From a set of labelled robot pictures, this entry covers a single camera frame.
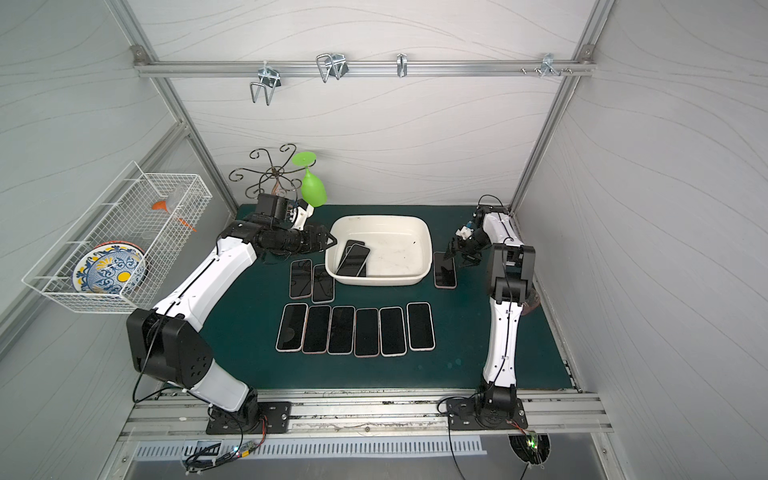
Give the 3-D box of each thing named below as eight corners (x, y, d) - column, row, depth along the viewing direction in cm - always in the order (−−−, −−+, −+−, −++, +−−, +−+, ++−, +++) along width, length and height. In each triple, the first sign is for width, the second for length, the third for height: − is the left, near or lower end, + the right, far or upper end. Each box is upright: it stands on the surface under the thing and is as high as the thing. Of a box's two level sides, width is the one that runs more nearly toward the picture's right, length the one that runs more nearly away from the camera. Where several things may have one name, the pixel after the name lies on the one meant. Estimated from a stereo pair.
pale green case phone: (313, 305, 95) (309, 295, 90) (315, 268, 104) (311, 258, 99) (334, 303, 96) (331, 293, 91) (334, 266, 105) (331, 256, 100)
